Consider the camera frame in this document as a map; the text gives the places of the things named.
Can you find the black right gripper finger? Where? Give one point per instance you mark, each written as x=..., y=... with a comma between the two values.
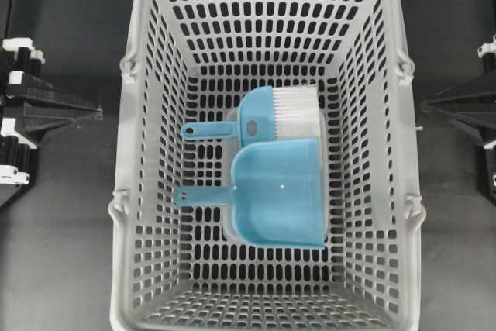
x=466, y=118
x=477, y=90

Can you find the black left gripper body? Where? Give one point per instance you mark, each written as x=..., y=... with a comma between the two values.
x=20, y=60

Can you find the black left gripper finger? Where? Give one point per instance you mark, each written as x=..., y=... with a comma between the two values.
x=36, y=122
x=33, y=89

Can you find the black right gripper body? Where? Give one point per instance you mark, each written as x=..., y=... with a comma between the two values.
x=486, y=52

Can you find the blue plastic dustpan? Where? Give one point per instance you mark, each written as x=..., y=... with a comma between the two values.
x=276, y=194

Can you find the grey plastic shopping basket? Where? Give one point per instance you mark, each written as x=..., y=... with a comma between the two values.
x=180, y=268

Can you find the blue hand brush white bristles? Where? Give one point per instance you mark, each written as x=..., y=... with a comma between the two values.
x=266, y=114

